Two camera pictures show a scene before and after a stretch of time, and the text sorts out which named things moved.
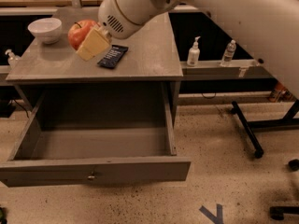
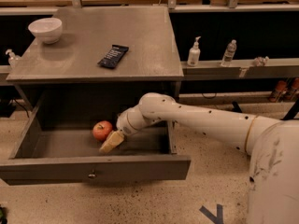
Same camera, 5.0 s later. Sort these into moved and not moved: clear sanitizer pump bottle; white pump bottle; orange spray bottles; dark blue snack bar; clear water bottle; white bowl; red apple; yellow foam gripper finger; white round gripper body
Moved: yellow foam gripper finger; red apple; white round gripper body
Not moved: white pump bottle; clear sanitizer pump bottle; clear water bottle; white bowl; orange spray bottles; dark blue snack bar
